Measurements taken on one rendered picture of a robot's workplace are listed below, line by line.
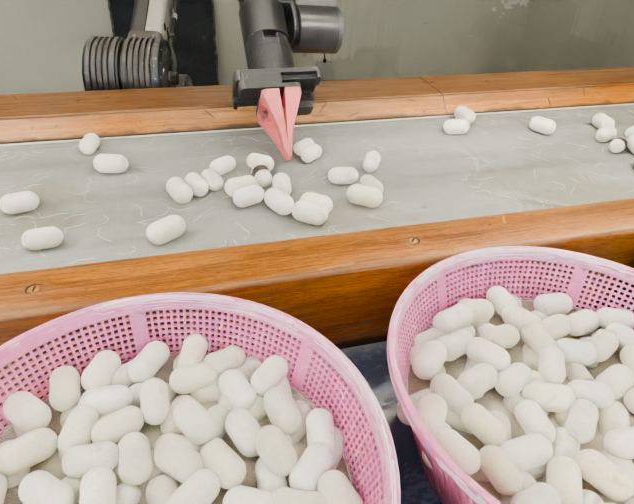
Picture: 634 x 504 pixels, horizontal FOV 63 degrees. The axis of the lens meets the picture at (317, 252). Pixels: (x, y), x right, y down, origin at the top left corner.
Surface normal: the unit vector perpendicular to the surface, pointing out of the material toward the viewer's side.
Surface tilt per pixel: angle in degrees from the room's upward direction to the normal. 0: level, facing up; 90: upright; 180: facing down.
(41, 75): 89
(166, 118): 45
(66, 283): 0
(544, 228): 0
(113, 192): 0
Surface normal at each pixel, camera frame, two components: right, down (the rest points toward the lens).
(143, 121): 0.22, -0.17
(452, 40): 0.25, 0.58
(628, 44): -0.97, 0.11
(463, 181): 0.04, -0.81
